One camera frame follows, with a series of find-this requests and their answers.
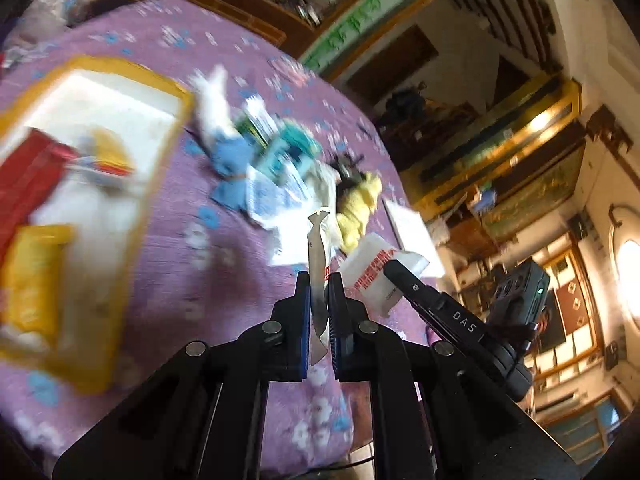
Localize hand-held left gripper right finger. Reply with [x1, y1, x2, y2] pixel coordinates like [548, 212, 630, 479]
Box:
[327, 272, 583, 480]

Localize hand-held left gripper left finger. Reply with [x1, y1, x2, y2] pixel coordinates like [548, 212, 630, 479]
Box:
[52, 271, 311, 480]

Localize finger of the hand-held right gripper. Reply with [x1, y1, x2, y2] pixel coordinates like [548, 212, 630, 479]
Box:
[383, 258, 490, 347]

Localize silver sachet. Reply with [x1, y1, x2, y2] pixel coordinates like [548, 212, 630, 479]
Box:
[306, 208, 332, 367]

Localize white tissue pack red print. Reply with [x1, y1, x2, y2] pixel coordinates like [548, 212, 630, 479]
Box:
[339, 232, 431, 317]

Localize yellow cloth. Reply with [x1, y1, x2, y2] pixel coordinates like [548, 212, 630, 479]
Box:
[334, 172, 384, 254]

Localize yellow cardboard box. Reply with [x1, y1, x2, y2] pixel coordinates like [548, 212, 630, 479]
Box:
[0, 55, 195, 395]

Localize purple floral sheet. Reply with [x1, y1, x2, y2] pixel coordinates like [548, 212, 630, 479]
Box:
[0, 0, 437, 476]

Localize white printed sachet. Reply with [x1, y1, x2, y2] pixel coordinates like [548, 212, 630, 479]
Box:
[244, 166, 313, 231]

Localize golden framed painting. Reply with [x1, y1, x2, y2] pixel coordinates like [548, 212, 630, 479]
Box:
[400, 79, 587, 243]

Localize blue cloth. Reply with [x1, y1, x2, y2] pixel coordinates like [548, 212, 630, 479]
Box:
[210, 132, 257, 211]

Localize teal packet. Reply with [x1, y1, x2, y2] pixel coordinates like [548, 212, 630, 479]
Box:
[252, 120, 323, 181]

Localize white cloth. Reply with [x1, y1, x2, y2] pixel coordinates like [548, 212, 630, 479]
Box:
[191, 65, 237, 143]

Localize small yellow red packet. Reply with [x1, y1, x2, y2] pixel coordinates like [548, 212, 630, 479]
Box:
[75, 129, 137, 187]

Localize clear plastic bags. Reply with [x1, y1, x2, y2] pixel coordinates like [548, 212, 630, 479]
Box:
[7, 0, 113, 58]

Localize round wall light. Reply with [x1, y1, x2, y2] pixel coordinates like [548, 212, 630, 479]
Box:
[609, 204, 640, 328]

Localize black object with straps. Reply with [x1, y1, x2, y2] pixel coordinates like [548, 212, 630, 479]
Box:
[331, 154, 365, 192]

